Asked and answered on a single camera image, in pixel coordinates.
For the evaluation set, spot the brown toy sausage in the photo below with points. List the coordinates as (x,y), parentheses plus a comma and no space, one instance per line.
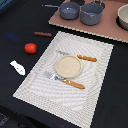
(43,34)

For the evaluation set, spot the red toy tomato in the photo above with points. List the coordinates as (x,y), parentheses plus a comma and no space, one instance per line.
(30,48)

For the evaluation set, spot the grey frying pan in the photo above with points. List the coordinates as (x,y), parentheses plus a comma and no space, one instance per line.
(68,10)

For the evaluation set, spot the beige round plate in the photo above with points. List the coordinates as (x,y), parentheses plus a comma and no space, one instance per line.
(68,66)

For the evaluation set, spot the white woven placemat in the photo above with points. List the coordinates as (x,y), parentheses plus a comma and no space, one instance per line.
(74,105)

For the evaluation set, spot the pink brown board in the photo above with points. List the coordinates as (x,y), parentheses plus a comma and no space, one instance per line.
(107,27)

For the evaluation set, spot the grey cooking pot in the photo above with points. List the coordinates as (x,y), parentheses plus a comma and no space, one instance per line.
(91,13)

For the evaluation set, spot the beige bowl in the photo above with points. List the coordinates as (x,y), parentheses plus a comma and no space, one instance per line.
(123,16)

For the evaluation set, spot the fork with orange handle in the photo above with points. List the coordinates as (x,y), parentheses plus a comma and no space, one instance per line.
(66,81)

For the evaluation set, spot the knife with orange handle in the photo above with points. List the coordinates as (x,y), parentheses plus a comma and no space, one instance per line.
(79,56)

